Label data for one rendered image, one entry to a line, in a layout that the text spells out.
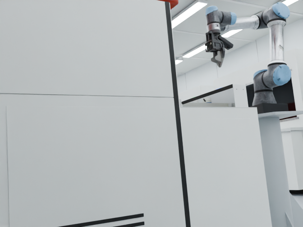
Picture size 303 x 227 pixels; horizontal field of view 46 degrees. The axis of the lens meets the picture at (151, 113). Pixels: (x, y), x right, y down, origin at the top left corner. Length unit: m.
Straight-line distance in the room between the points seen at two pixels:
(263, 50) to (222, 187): 5.44
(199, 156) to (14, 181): 0.86
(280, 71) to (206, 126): 0.76
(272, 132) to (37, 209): 1.59
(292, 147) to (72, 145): 4.15
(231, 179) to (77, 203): 0.85
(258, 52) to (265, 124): 4.84
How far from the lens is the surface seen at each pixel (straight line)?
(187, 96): 7.23
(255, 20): 2.52
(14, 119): 1.17
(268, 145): 2.33
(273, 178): 2.34
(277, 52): 2.37
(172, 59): 1.44
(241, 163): 1.84
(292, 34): 6.64
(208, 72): 8.20
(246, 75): 5.98
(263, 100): 2.36
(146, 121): 1.32
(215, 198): 1.73
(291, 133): 5.10
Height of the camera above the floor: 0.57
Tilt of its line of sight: 8 degrees up
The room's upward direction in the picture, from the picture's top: 5 degrees counter-clockwise
